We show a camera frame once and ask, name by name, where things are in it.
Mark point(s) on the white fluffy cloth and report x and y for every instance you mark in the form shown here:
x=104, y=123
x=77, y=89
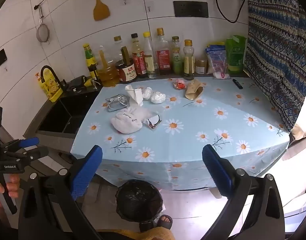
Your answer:
x=125, y=122

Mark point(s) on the black wall socket panel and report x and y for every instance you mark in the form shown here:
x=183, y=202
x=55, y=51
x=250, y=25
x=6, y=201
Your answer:
x=191, y=9

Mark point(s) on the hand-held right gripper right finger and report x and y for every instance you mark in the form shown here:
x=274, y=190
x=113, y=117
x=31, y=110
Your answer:
x=216, y=171

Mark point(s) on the clear blue seasoning bag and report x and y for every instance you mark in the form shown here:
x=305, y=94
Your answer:
x=216, y=58

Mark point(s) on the light blue daisy tablecloth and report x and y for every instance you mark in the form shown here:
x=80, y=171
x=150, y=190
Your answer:
x=193, y=140

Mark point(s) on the blue patterned curtain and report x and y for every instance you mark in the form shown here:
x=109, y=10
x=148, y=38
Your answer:
x=278, y=55

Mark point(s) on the person's foot in sandal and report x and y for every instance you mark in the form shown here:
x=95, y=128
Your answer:
x=165, y=221

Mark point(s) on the dark soy sauce jug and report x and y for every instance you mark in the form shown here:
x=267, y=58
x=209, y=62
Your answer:
x=126, y=73

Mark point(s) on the green drink bottle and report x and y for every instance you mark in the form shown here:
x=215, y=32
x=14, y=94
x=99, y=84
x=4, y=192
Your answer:
x=177, y=60

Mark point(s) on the dark bottle green yellow label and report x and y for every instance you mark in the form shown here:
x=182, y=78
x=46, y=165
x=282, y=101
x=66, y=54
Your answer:
x=90, y=60

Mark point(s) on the small pink white packet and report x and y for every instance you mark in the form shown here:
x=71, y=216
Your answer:
x=221, y=75

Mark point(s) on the black wall switch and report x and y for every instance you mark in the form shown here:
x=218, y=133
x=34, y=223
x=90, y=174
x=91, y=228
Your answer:
x=0, y=58

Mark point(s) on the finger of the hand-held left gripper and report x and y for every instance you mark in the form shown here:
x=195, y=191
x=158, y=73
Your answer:
x=29, y=142
x=35, y=153

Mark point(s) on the crushed white paper cup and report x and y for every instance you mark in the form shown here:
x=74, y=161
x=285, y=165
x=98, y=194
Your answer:
x=135, y=96

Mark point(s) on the yellow cap red label bottle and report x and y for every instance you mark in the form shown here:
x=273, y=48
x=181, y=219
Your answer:
x=163, y=57

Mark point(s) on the clear cooking oil jug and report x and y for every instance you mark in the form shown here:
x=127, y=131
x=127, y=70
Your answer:
x=107, y=75

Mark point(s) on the green pouch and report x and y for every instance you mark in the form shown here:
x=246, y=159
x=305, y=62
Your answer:
x=236, y=55

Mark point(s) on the clear bottle tan label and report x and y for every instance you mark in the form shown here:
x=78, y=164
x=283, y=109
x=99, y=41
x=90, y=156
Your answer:
x=149, y=60

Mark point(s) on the gold cap olive label bottle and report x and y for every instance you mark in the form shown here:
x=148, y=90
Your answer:
x=189, y=62

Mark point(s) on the black faucet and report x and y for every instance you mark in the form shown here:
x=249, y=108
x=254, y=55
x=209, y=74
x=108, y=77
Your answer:
x=42, y=71

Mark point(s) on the yellow dish soap pack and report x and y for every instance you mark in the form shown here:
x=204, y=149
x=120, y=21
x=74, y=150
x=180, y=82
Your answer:
x=51, y=90

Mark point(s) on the person's tan trouser leg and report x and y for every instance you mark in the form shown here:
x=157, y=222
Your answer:
x=143, y=234

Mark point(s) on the silver foil packet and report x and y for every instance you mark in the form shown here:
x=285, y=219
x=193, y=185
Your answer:
x=116, y=102

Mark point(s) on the metal soap dispenser pump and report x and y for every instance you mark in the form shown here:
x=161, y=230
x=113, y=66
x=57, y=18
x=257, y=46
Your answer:
x=94, y=84

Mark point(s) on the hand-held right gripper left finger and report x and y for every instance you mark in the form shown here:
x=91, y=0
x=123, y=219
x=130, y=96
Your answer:
x=86, y=172

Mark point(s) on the red wrapper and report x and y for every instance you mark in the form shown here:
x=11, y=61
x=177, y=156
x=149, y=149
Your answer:
x=179, y=84

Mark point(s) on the black lighter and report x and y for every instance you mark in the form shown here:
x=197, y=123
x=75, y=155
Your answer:
x=237, y=83

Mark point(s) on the small glass jar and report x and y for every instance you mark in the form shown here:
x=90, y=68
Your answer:
x=201, y=66

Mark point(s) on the brown paper bag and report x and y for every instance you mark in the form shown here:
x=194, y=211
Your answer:
x=193, y=91

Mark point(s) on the person's left hand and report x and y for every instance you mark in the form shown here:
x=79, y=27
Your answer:
x=13, y=183

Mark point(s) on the white tissue ball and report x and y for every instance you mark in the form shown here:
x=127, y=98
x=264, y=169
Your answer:
x=147, y=93
x=158, y=97

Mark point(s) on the metal strainer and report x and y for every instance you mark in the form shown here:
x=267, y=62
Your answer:
x=42, y=33

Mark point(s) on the wooden spatula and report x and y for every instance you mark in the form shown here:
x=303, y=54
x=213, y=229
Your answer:
x=101, y=11

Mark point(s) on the black trash bin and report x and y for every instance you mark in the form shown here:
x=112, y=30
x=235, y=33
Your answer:
x=139, y=200

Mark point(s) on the black sink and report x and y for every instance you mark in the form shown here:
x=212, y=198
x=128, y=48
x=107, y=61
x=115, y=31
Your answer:
x=60, y=115

